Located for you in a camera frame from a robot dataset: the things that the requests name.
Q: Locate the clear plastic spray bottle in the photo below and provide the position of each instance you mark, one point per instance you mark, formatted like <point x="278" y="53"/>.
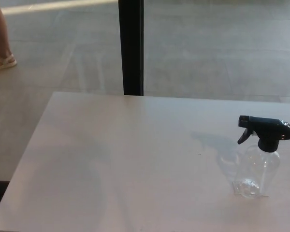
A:
<point x="258" y="174"/>

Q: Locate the bare leg of person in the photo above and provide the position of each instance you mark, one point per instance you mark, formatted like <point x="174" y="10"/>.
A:
<point x="0" y="29"/>

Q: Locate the black trigger spray lid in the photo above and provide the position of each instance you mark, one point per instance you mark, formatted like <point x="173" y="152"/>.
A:
<point x="268" y="126"/>

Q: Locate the black vertical window post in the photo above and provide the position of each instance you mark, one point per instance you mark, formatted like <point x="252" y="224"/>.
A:
<point x="131" y="48"/>

